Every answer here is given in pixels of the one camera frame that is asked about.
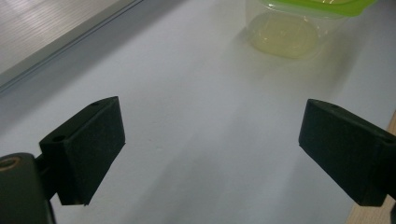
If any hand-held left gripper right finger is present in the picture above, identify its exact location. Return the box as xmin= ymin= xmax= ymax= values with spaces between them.
xmin=298 ymin=98 xmax=396 ymax=207

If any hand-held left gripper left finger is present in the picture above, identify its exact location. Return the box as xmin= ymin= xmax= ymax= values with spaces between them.
xmin=38 ymin=95 xmax=127 ymax=207

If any clear round container green lid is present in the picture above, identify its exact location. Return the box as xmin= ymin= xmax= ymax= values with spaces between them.
xmin=244 ymin=0 xmax=379 ymax=61

